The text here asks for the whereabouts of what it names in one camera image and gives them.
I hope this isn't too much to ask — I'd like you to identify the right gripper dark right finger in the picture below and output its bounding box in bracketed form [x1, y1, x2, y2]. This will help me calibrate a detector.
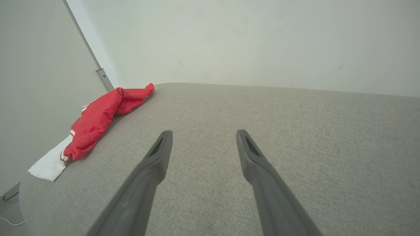
[236, 129, 324, 236]

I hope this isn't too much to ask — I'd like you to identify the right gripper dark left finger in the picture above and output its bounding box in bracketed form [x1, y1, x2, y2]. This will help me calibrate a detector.
[86, 130, 173, 236]

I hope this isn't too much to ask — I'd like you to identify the red shirt with white trim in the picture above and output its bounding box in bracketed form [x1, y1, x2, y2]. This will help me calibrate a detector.
[28, 83, 155, 182]

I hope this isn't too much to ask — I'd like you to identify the grey metal wall strip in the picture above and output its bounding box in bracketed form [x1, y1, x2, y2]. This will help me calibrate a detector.
[62, 0, 115, 92]

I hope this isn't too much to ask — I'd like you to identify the thin white floor cable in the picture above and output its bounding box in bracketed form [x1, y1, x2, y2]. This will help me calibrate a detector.
[0, 216, 25, 227]

